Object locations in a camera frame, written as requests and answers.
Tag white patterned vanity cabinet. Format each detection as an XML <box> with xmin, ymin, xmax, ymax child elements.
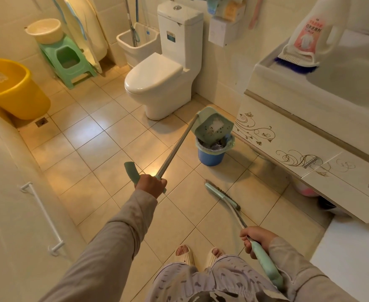
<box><xmin>234</xmin><ymin>64</ymin><xmax>369</xmax><ymax>224</ymax></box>

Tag beige right slipper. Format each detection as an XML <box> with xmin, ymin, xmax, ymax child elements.
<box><xmin>205</xmin><ymin>247</ymin><xmax>225</xmax><ymax>269</ymax></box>

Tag beige slipper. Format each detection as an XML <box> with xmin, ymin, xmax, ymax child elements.
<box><xmin>205</xmin><ymin>247</ymin><xmax>225</xmax><ymax>269</ymax></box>
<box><xmin>174</xmin><ymin>244</ymin><xmax>195</xmax><ymax>267</ymax></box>

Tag green plastic stool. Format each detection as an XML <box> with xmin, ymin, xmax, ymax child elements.
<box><xmin>39</xmin><ymin>36</ymin><xmax>98</xmax><ymax>90</ymax></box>

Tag green long-handled dustpan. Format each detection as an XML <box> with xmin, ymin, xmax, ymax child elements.
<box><xmin>123</xmin><ymin>106</ymin><xmax>235</xmax><ymax>195</ymax></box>

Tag person's left forearm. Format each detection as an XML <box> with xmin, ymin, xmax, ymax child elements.
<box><xmin>39</xmin><ymin>189</ymin><xmax>158</xmax><ymax>302</ymax></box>

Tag yellow plastic bucket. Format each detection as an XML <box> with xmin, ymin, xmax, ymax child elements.
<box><xmin>0</xmin><ymin>58</ymin><xmax>51</xmax><ymax>121</ymax></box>

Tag pink hanging brush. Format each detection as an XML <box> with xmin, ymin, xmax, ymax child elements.
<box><xmin>248</xmin><ymin>0</ymin><xmax>264</xmax><ymax>30</ymax></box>

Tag person's right hand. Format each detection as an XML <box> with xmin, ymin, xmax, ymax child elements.
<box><xmin>239</xmin><ymin>226</ymin><xmax>279</xmax><ymax>260</ymax></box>

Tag yellow packet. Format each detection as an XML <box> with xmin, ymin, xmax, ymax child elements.
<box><xmin>223</xmin><ymin>0</ymin><xmax>247</xmax><ymax>23</ymax></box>

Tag white washbasin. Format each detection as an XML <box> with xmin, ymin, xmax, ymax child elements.
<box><xmin>254</xmin><ymin>28</ymin><xmax>369</xmax><ymax>108</ymax></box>

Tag white tissue box holder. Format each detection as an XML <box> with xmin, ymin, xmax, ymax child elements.
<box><xmin>208</xmin><ymin>15</ymin><xmax>239</xmax><ymax>48</ymax></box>

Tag blue trash bin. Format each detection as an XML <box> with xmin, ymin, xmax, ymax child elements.
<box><xmin>196</xmin><ymin>135</ymin><xmax>235</xmax><ymax>167</ymax></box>

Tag blue-bristled scrub brush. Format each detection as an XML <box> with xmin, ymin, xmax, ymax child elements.
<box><xmin>274</xmin><ymin>44</ymin><xmax>321</xmax><ymax>74</ymax></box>

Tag green long-handled broom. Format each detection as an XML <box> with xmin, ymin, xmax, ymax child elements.
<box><xmin>205</xmin><ymin>180</ymin><xmax>284</xmax><ymax>290</ymax></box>

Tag person's right forearm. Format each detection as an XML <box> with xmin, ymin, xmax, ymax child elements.
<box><xmin>268</xmin><ymin>236</ymin><xmax>360</xmax><ymax>302</ymax></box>

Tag white detergent bottle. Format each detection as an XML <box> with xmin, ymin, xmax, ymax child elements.
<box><xmin>286</xmin><ymin>0</ymin><xmax>351</xmax><ymax>61</ymax></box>

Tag patterned lilac pyjama trousers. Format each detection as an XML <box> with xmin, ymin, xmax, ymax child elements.
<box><xmin>144</xmin><ymin>255</ymin><xmax>291</xmax><ymax>302</ymax></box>

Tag white leaning bathtub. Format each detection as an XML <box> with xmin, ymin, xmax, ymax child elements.
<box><xmin>50</xmin><ymin>0</ymin><xmax>109</xmax><ymax>74</ymax></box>

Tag clear bin liner bag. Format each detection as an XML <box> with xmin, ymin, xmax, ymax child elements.
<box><xmin>195</xmin><ymin>133</ymin><xmax>236</xmax><ymax>154</ymax></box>

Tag white toilet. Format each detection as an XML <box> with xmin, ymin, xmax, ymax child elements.
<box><xmin>124</xmin><ymin>0</ymin><xmax>204</xmax><ymax>121</ymax></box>

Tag beige plastic basin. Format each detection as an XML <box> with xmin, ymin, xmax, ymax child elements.
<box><xmin>25</xmin><ymin>18</ymin><xmax>64</xmax><ymax>45</ymax></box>

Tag person's left hand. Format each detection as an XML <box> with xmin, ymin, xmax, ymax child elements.
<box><xmin>135</xmin><ymin>174</ymin><xmax>167</xmax><ymax>199</ymax></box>

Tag grey mop handle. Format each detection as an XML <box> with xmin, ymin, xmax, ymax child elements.
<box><xmin>124</xmin><ymin>0</ymin><xmax>140</xmax><ymax>47</ymax></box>

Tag white towel bar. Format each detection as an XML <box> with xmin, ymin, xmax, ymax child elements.
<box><xmin>20</xmin><ymin>182</ymin><xmax>65</xmax><ymax>257</ymax></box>

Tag white mop sink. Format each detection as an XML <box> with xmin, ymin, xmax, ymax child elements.
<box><xmin>116</xmin><ymin>22</ymin><xmax>162</xmax><ymax>68</ymax></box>

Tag beige left slipper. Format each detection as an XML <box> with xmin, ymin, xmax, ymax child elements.
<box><xmin>174</xmin><ymin>244</ymin><xmax>195</xmax><ymax>267</ymax></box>

